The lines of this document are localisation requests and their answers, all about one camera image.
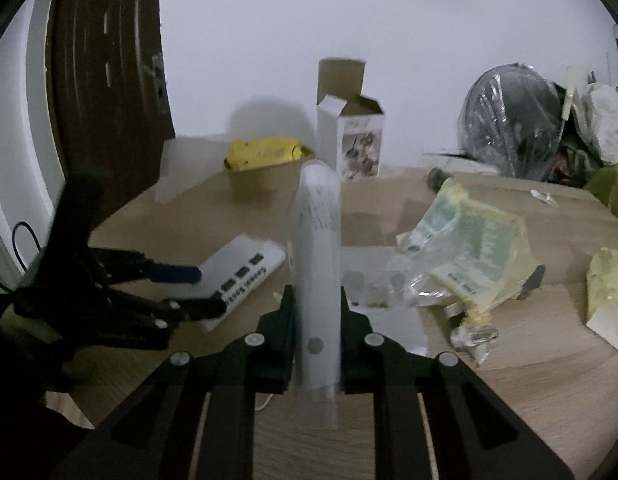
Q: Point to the white plastic wrapper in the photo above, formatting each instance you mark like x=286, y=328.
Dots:
x=316, y=260

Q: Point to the yellow tissue pack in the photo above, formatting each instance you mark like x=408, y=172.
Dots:
x=609, y=285

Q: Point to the plastic-wrapped black fan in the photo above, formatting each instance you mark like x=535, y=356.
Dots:
x=509, y=120

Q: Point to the crumpled yellow-green wrapper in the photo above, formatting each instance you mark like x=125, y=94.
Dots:
x=469, y=240

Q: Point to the cream plastic stick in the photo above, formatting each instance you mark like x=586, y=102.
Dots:
x=568, y=100

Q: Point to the brown wooden door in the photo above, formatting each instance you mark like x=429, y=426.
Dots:
x=99, y=85

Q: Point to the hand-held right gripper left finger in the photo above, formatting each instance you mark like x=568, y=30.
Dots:
x=281, y=340

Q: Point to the white plastic bag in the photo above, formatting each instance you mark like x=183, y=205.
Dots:
x=601, y=120

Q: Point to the green cloth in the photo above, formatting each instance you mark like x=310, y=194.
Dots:
x=609, y=187

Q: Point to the small crumpled yellow wrapper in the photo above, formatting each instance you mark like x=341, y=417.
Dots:
x=474, y=335

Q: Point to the white picture carton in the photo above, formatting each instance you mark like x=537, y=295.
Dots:
x=334, y=135

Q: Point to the white paper scrap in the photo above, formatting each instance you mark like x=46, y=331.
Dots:
x=544, y=197

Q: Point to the small green figurine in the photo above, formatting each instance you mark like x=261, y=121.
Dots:
x=437, y=179

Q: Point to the brown cardboard box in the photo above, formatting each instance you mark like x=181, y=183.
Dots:
x=269, y=177

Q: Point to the yellow cloth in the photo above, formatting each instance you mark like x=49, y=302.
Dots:
x=264, y=152

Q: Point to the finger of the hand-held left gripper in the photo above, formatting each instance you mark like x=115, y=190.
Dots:
x=174, y=274
x=199, y=310

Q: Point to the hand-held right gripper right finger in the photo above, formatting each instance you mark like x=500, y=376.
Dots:
x=351, y=350

